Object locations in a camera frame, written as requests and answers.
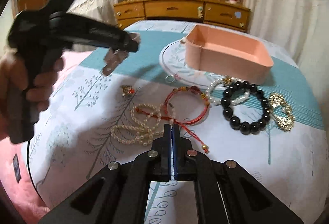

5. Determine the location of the red string bracelet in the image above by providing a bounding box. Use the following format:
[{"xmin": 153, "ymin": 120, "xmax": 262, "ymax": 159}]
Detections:
[{"xmin": 135, "ymin": 86, "xmax": 211, "ymax": 154}]

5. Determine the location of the long pearl necklace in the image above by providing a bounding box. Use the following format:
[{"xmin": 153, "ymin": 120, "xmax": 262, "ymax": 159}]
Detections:
[{"xmin": 110, "ymin": 102, "xmax": 177, "ymax": 147}]

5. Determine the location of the small gold red charm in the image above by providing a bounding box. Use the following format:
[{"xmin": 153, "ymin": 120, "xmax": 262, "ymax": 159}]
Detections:
[{"xmin": 120, "ymin": 85, "xmax": 136, "ymax": 97}]

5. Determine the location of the black bead bracelet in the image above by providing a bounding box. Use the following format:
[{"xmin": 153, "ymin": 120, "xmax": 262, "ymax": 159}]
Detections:
[{"xmin": 220, "ymin": 80, "xmax": 271, "ymax": 135}]

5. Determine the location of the white pearl bracelet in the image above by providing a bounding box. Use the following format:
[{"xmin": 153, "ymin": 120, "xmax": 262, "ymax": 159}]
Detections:
[{"xmin": 205, "ymin": 76, "xmax": 250, "ymax": 106}]

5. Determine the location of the pink rectangular tray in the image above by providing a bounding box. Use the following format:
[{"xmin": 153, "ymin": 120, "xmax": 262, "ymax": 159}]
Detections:
[{"xmin": 185, "ymin": 24, "xmax": 274, "ymax": 85}]

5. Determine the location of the gold ornate brooch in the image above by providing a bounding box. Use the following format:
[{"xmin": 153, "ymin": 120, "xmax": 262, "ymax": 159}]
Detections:
[{"xmin": 268, "ymin": 92, "xmax": 295, "ymax": 132}]

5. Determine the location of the person's left hand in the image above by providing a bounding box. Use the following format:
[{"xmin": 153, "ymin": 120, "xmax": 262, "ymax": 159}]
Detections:
[{"xmin": 1, "ymin": 52, "xmax": 64, "ymax": 140}]

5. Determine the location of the tree print tablecloth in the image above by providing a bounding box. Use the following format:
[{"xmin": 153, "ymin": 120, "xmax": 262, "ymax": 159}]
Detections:
[{"xmin": 26, "ymin": 20, "xmax": 328, "ymax": 223}]

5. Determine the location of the cream floral curtain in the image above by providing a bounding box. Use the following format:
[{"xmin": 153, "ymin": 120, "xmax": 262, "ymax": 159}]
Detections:
[{"xmin": 242, "ymin": 0, "xmax": 329, "ymax": 111}]

